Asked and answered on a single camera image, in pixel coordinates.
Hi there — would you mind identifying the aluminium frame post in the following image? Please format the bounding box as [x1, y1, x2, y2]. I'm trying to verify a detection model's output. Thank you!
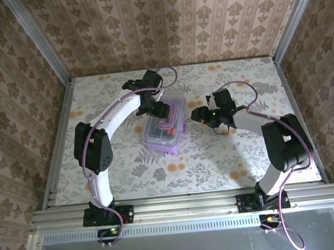
[266, 0, 331, 64]
[1, 0, 73, 89]

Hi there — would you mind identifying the slotted grey cable duct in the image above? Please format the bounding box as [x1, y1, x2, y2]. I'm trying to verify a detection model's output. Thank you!
[41, 213, 263, 245]

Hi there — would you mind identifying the aluminium table side rail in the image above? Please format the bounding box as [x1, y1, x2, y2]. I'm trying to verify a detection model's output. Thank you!
[271, 55, 330, 187]
[30, 77, 86, 213]

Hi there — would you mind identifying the left small circuit board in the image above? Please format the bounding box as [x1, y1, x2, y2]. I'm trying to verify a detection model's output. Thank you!
[96, 226, 123, 245]

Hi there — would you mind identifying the small circuit board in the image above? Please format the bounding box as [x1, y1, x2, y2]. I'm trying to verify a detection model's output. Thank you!
[259, 213, 282, 229]
[96, 226, 123, 245]

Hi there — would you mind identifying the grey metal panel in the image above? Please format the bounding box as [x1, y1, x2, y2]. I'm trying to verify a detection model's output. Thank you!
[17, 206, 334, 250]

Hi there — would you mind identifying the clear lidded purple tool box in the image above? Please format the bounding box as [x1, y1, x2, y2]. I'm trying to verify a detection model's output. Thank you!
[138, 89, 192, 156]

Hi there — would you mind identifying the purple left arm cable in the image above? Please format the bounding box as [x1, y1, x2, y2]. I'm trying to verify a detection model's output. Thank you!
[73, 65, 192, 235]

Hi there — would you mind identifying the aluminium mounting rail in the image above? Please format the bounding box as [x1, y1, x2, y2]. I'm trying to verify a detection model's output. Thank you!
[30, 182, 334, 233]

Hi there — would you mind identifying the right small circuit board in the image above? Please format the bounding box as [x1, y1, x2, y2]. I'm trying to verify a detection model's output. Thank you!
[259, 213, 282, 229]

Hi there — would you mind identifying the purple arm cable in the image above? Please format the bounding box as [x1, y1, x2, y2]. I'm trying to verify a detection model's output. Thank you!
[73, 65, 192, 235]
[220, 74, 322, 250]

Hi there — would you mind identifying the floral patterned table cover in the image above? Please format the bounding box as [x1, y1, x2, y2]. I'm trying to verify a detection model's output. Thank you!
[45, 53, 322, 206]

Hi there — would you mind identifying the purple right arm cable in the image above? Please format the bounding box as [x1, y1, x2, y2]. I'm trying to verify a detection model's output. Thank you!
[220, 74, 322, 250]

